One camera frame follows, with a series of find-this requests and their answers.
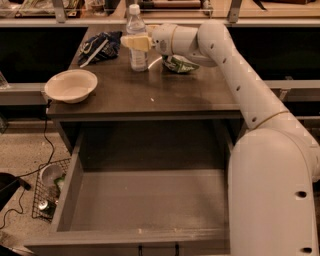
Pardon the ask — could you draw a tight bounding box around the open grey middle drawer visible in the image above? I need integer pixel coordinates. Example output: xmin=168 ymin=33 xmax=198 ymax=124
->
xmin=26 ymin=122 xmax=230 ymax=256

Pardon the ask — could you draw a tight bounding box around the metal railing frame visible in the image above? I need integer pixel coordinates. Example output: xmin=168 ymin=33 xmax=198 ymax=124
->
xmin=0 ymin=0 xmax=320 ymax=26

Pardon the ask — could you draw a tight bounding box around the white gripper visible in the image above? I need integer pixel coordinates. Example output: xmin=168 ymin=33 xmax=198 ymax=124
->
xmin=120 ymin=24 xmax=177 ymax=56

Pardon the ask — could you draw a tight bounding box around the grey drawer cabinet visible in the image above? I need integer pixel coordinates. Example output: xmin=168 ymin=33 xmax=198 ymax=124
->
xmin=46 ymin=23 xmax=249 ymax=171

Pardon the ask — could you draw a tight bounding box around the white bowl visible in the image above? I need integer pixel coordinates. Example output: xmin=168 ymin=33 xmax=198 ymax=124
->
xmin=44 ymin=69 xmax=98 ymax=104

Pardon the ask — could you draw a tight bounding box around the clear plastic water bottle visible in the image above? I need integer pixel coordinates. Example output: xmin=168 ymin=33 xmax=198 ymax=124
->
xmin=126 ymin=4 xmax=148 ymax=72

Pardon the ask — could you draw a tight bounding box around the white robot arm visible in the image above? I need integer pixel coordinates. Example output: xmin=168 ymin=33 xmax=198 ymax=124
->
xmin=121 ymin=20 xmax=319 ymax=256

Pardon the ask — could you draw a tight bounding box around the green chip bag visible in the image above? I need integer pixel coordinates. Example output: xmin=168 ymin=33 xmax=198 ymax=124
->
xmin=162 ymin=55 xmax=199 ymax=73

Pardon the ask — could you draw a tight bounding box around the black cable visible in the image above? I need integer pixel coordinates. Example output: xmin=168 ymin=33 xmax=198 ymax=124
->
xmin=0 ymin=99 xmax=56 ymax=231

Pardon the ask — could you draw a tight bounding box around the black wire basket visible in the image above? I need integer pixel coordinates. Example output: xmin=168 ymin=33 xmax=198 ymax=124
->
xmin=32 ymin=158 xmax=70 ymax=222

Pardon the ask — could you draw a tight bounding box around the black object at left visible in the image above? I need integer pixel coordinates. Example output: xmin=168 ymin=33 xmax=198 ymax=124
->
xmin=0 ymin=173 xmax=31 ymax=211

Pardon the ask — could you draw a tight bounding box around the blue chip bag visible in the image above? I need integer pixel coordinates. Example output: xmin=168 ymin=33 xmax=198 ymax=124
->
xmin=77 ymin=31 xmax=122 ymax=68

